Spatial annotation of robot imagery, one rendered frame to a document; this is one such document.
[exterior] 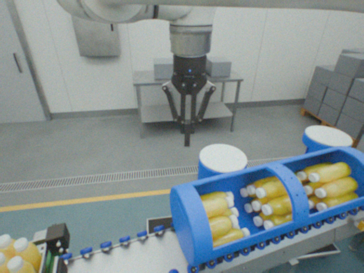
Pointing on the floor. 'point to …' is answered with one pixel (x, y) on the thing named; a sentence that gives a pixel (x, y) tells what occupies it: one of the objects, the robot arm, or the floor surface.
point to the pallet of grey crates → (339, 95)
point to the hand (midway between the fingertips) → (187, 132)
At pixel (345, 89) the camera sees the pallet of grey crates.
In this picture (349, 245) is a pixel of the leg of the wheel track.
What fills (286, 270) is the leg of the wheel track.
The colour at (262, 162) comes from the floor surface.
